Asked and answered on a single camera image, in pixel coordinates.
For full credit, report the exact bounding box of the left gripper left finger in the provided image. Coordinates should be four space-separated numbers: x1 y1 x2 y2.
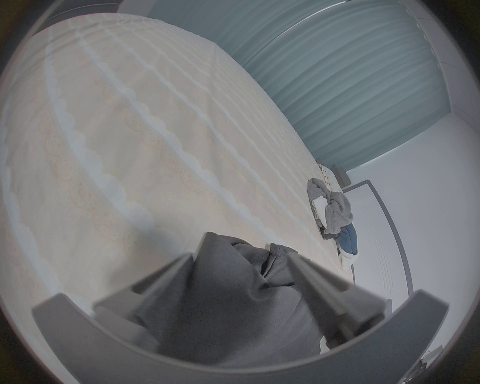
94 253 196 351

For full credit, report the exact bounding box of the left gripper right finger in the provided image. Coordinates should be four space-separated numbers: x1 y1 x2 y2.
287 253 391 339

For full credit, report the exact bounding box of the black T-shirt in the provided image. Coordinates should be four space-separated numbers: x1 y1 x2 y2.
133 232 327 368

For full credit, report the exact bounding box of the pile of clothes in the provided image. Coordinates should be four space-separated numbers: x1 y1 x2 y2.
307 177 360 270

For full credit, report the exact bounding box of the bed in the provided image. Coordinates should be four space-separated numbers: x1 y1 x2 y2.
0 13 415 357

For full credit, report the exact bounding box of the grey bedside table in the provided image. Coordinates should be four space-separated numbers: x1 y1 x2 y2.
332 165 351 186

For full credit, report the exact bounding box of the white printed pillow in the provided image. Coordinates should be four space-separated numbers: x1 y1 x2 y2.
318 164 340 188

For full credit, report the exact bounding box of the blue-green curtain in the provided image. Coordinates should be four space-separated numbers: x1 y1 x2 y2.
148 0 349 69
243 0 452 171

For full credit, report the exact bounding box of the black chest of drawers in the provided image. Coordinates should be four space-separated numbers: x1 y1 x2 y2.
47 0 122 17

